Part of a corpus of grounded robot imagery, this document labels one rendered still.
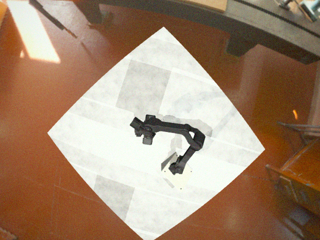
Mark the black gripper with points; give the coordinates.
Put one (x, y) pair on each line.
(148, 140)

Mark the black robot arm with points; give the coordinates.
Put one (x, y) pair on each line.
(152, 125)

